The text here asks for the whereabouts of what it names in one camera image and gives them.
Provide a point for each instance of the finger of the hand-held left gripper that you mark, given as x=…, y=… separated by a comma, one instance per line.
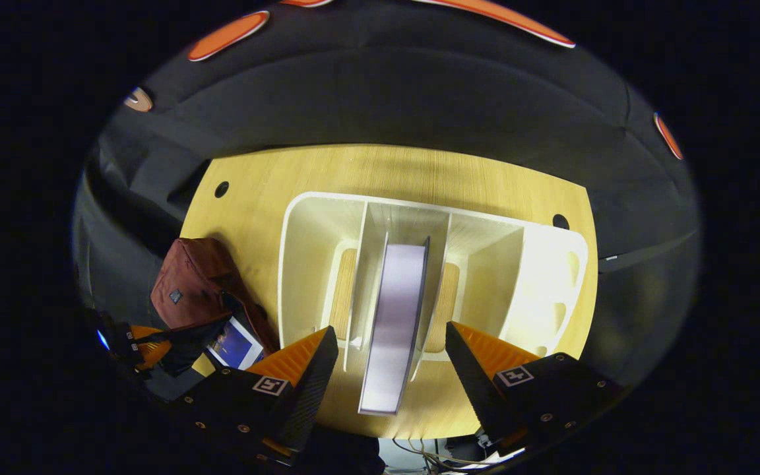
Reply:
x=149, y=330
x=156, y=353

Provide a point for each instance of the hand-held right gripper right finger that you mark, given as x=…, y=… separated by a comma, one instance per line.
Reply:
x=475, y=389

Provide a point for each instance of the black backdrop cloth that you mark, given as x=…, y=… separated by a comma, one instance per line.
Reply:
x=386, y=92

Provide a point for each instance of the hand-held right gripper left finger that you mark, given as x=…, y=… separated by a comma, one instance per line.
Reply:
x=311, y=396

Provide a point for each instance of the reddish brown schoolbag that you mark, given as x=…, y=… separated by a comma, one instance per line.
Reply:
x=195, y=277

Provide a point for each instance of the book with blue spine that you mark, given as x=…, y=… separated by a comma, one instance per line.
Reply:
x=235, y=343

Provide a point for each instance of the white bookshelf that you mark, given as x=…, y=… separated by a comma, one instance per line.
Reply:
x=314, y=244

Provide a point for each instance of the book with white spine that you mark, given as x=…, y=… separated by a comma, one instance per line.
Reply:
x=396, y=316

